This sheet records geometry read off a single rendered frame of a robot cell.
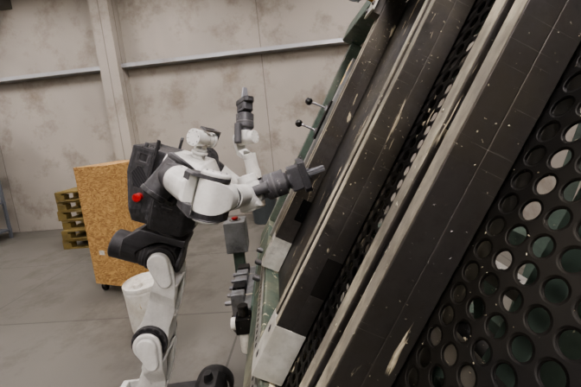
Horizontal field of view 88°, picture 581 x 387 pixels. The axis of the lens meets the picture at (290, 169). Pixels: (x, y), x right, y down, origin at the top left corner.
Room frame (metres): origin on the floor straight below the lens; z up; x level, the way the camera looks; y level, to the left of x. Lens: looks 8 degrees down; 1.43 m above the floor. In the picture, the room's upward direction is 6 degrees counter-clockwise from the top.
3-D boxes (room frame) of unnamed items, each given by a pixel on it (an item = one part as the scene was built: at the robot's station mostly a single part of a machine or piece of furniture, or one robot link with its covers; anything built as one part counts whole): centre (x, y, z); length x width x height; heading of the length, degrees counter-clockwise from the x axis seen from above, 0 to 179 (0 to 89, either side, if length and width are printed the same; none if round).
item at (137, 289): (2.19, 1.21, 0.24); 0.32 x 0.30 x 0.47; 176
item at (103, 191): (2.95, 1.73, 0.63); 0.50 x 0.42 x 1.25; 160
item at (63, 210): (4.51, 2.76, 0.42); 1.18 x 0.81 x 0.84; 86
